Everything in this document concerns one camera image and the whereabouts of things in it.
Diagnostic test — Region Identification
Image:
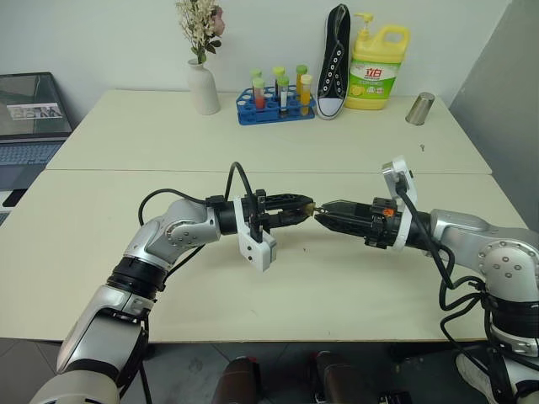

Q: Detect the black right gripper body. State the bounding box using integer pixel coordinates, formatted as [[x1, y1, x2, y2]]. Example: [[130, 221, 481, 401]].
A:
[[364, 196, 399, 253]]

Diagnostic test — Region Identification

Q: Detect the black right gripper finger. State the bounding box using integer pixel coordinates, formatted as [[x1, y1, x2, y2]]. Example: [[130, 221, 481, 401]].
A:
[[321, 200, 373, 218], [315, 215, 372, 242]]

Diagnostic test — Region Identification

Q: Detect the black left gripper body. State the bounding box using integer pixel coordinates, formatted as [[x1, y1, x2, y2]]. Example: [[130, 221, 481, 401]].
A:
[[242, 189, 280, 246]]

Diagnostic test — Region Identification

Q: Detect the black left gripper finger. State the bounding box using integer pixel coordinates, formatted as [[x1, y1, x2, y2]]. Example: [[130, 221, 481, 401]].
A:
[[272, 193, 314, 210], [272, 209, 313, 231]]

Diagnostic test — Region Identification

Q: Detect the blue test tube rack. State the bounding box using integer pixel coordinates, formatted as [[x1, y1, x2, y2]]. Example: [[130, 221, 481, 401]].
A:
[[235, 86, 317, 126]]

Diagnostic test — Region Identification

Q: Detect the dark liquid test tube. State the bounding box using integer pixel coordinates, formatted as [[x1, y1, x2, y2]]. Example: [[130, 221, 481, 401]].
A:
[[275, 75, 291, 118]]

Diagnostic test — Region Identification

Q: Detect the orange liquid yellow cap tube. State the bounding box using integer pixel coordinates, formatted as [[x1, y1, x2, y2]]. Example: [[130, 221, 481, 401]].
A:
[[299, 74, 315, 115]]

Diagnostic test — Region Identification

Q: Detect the red liquid test tube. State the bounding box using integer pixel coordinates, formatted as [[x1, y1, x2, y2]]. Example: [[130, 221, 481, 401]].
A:
[[251, 77, 267, 112]]

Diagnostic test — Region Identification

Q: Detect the orange liquid green cap tube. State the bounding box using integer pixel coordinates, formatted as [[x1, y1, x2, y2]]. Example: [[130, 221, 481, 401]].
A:
[[295, 64, 309, 96]]

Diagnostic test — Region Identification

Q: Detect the steel metal cup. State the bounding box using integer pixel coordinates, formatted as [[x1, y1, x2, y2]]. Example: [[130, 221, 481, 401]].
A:
[[404, 91, 436, 126]]

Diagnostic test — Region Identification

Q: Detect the black canvas sneaker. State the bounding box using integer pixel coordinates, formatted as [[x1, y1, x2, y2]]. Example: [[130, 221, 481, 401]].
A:
[[315, 3, 353, 121]]

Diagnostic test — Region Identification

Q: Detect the yellow detergent pump bottle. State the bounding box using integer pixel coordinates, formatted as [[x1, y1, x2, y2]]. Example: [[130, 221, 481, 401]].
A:
[[344, 11, 412, 112]]

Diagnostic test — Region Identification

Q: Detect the white ceramic vase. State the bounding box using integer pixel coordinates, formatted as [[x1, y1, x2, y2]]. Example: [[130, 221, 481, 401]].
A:
[[186, 58, 221, 116]]

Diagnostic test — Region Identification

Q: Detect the dark brown rounded shape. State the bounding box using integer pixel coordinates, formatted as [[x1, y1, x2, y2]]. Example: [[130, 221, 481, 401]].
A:
[[309, 351, 382, 404], [210, 356, 262, 404]]

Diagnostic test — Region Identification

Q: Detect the white sneaker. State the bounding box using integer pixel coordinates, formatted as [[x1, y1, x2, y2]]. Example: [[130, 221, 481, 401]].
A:
[[456, 351, 503, 399]]

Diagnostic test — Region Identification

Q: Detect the dried flower bouquet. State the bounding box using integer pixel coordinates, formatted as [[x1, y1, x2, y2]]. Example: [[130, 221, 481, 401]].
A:
[[174, 0, 227, 66]]

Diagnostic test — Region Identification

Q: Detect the grey laptop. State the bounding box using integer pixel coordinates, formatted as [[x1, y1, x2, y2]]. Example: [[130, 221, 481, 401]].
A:
[[0, 72, 74, 193]]

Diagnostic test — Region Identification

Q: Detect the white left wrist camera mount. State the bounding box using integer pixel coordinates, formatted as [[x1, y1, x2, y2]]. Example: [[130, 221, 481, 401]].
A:
[[232, 195, 279, 274]]

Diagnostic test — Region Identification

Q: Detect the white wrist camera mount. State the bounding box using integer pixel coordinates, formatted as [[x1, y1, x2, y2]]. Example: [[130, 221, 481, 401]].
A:
[[381, 155, 420, 253], [232, 195, 279, 274]]

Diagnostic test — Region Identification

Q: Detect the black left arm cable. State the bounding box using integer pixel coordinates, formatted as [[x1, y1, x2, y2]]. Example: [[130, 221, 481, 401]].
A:
[[137, 161, 259, 295]]

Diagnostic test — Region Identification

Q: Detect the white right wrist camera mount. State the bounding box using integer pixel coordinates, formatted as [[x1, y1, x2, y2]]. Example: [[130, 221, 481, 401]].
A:
[[381, 155, 420, 253]]

